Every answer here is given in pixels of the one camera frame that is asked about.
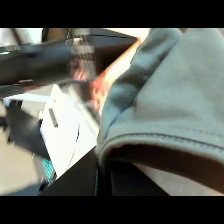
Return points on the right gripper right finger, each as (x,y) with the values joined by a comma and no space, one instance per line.
(126,181)

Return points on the dark grey T-shirt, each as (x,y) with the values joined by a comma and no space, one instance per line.
(173,100)

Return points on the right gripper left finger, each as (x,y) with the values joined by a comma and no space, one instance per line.
(83,176)

